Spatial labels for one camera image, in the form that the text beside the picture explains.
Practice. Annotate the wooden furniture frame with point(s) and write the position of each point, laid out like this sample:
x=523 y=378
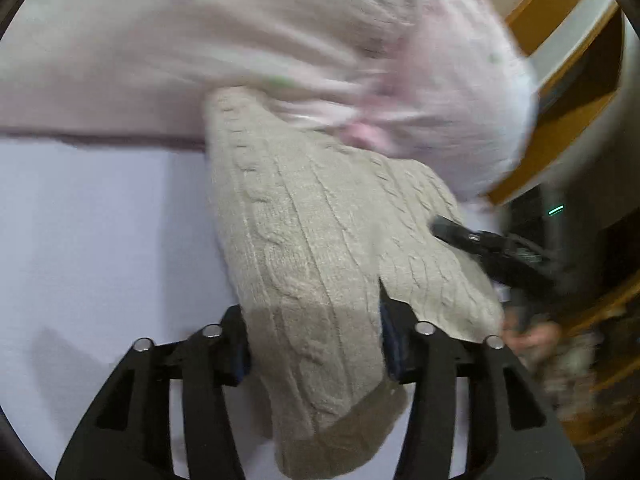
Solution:
x=555 y=25

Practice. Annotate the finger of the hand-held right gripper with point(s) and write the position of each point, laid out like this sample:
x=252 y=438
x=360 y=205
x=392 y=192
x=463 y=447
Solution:
x=457 y=235

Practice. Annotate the white bed sheet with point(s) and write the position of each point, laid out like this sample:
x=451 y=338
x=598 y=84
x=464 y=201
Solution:
x=100 y=240

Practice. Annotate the pink printed blanket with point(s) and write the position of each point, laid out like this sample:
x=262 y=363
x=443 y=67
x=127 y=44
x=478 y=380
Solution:
x=280 y=35

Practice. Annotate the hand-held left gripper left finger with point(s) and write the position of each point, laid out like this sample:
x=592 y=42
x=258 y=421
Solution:
x=240 y=355

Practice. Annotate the person's right hand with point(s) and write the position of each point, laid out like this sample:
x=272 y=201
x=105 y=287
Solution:
x=537 y=337

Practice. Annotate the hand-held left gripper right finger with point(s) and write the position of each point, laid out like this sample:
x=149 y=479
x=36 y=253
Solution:
x=391 y=345

